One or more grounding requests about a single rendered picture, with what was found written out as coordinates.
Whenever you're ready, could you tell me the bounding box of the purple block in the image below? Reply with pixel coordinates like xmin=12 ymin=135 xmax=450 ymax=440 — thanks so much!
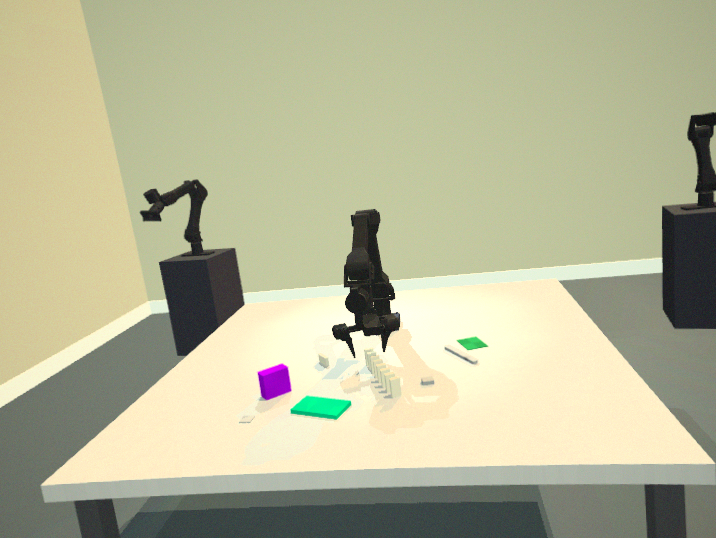
xmin=257 ymin=363 xmax=292 ymax=401

